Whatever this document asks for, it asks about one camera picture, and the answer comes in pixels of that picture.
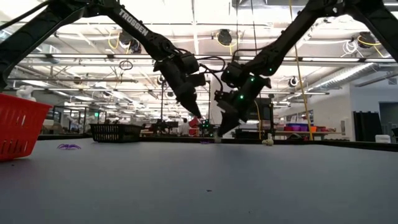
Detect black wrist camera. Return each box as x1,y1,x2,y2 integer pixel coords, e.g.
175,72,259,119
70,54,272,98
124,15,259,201
178,51,200,75
221,61,246,89

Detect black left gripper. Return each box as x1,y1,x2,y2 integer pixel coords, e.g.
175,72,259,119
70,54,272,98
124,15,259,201
154,58,206,118

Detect black metal frame rig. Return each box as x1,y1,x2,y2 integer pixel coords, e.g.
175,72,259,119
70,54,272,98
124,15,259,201
160,79,211,138

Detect dark door panel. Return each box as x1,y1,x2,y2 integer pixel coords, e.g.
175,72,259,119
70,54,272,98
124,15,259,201
378,101,398,138

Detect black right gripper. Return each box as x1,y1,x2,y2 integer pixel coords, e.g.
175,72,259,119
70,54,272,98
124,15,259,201
214,75,272,137

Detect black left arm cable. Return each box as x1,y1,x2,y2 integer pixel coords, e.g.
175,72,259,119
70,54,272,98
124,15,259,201
197,55,226,93

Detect red plastic basket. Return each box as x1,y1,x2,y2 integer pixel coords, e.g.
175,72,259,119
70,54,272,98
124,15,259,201
0,93,53,162

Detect thin black hanging cable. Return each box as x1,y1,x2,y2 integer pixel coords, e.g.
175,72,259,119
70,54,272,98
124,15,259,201
235,0,240,63

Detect red bulky object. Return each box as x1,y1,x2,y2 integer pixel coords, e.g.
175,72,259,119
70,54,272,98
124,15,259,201
188,116,201,137

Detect white ceiling cable coil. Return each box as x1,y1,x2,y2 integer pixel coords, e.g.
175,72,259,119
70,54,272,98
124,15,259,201
341,39,360,58

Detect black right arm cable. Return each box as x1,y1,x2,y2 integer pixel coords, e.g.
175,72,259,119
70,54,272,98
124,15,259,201
231,47,266,65

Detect yellow hanging cable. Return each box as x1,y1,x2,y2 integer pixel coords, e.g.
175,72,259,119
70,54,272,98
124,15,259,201
287,0,313,141
253,101,262,141

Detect black monitor panel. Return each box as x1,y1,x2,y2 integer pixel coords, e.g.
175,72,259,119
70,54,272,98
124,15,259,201
247,96,274,121

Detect black cabinet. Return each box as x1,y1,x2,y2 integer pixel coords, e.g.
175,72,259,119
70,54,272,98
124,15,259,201
353,111,383,142

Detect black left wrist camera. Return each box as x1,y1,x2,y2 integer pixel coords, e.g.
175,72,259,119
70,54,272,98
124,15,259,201
178,51,200,75

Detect person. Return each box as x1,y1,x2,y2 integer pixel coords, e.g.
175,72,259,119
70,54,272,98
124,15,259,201
179,117,192,136

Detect workbench with coloured bins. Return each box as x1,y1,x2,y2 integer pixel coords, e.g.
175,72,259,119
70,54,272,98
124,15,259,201
275,123,342,141

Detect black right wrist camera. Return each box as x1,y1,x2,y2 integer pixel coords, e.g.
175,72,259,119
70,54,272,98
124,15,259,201
221,61,246,89

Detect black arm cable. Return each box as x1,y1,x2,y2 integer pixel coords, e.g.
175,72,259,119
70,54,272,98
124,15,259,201
231,47,266,65
197,55,226,93

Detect black robot rig with lights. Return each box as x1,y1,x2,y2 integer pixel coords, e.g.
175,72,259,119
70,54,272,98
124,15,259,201
141,119,218,138

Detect black mesh bin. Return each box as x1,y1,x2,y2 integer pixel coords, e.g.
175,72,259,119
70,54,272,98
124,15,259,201
90,123,143,144

